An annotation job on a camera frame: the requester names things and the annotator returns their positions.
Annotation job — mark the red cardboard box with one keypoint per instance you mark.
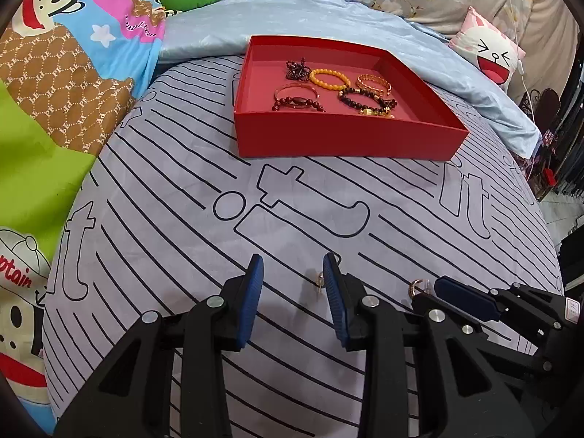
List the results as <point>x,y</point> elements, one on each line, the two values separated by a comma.
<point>342,139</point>

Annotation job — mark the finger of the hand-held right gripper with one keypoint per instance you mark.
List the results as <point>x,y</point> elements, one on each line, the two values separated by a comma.
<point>466,328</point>
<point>465,300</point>

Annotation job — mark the wide gold bangle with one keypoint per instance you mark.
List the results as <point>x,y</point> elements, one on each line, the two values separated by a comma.
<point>365,77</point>

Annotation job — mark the light blue blanket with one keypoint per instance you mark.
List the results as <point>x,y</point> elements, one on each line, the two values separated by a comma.
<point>296,18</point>

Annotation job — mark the pink cartoon cat pillow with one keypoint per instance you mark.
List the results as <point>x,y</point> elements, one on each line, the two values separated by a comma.
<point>490,54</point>

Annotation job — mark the cartoon monkey printed blanket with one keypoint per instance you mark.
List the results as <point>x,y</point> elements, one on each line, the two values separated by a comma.
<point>54,77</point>

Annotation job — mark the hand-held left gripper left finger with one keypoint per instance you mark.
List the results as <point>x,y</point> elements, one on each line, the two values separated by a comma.
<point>251,301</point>

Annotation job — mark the thin gold bangle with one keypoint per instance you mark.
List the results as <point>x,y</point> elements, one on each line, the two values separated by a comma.
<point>292,85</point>

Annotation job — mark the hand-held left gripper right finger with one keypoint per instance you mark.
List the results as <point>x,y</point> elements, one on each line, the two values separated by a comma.
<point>335,301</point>

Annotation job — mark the beige cloth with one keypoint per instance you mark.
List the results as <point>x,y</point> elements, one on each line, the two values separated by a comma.
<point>552,23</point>

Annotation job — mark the dark metal chair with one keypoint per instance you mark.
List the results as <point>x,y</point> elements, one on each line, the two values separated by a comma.
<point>545,100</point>

